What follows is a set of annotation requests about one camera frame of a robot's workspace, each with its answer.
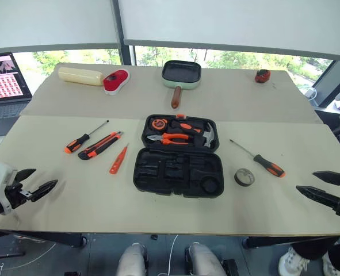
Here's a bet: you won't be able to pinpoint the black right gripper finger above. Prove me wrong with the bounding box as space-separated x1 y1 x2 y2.
312 170 340 186
296 185 340 208

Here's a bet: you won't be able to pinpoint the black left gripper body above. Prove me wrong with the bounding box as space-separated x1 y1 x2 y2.
3 178 34 209

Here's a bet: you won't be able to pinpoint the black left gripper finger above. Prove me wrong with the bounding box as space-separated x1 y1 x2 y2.
15 168 37 182
28 179 59 202

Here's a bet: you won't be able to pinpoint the orange black handled screwdriver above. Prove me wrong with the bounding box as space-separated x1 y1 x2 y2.
229 139 286 179
64 120 110 155

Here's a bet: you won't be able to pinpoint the orange black utility knife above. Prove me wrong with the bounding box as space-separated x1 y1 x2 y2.
77 131 124 160

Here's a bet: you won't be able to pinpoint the orange voltage tester pen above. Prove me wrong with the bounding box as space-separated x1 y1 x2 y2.
109 143 129 175

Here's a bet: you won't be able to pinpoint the black tool case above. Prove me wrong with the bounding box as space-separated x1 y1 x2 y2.
132 114 225 199

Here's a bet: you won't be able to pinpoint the black table leg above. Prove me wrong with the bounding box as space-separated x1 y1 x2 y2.
241 235 340 250
0 228 89 248

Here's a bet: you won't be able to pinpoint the black trouser leg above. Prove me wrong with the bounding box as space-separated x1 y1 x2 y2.
290 235 340 273

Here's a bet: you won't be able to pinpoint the beige table cover sheet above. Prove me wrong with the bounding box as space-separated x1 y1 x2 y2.
20 63 323 125
0 114 340 237

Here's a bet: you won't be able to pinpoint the white sneaker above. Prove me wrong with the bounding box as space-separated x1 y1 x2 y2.
278 246 311 276
322 251 340 276

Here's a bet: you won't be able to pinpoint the black electrical tape roll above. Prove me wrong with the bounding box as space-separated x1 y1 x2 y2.
234 168 256 187

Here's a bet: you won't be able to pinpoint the black computer monitor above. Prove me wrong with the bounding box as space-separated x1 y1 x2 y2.
311 59 340 108

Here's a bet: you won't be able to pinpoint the open laptop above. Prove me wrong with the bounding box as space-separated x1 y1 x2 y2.
0 52 33 139

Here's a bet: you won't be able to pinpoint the grey robot left leg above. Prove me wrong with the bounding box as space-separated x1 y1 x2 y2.
116 243 149 276

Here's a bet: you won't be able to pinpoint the grey robot leg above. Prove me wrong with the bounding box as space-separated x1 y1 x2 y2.
116 243 149 276
185 242 228 276

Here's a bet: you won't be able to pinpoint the pale yellow cylinder roll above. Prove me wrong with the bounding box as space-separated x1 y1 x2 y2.
58 67 105 86

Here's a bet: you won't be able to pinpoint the small red toy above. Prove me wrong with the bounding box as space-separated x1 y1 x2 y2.
254 69 272 84

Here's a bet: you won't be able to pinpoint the red and white oval gadget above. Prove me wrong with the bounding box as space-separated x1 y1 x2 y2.
102 69 131 96

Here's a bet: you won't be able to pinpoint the grey robot right leg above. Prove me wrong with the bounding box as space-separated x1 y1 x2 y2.
185 242 228 276

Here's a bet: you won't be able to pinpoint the orange black tape measure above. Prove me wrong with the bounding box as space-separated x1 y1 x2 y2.
151 118 168 131

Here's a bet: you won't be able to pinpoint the white roller blind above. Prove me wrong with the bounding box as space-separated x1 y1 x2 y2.
0 0 121 50
118 0 340 61

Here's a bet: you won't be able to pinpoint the orange handled pliers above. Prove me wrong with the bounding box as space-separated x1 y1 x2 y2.
146 132 191 145

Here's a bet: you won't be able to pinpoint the white floor cable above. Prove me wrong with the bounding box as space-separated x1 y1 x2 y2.
166 234 179 276

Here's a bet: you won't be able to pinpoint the orange black handled claw hammer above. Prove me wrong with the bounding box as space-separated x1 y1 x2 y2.
171 120 216 148

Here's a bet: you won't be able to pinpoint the grey window post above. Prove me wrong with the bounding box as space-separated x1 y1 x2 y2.
111 0 137 67

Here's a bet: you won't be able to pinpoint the green frying pan brown handle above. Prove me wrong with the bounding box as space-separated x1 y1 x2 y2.
161 60 202 109

